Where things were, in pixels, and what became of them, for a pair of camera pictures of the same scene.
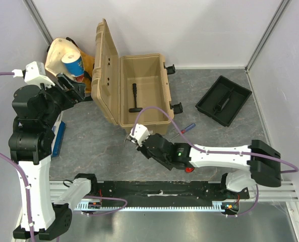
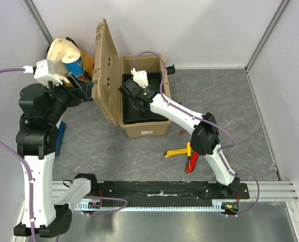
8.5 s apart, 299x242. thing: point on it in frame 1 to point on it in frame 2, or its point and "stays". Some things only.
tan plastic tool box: [131, 89] stays
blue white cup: [74, 65] stays
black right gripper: [143, 147] to [128, 88]
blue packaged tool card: [59, 129] stays
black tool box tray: [224, 101] to [132, 116]
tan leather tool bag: [59, 47] stays
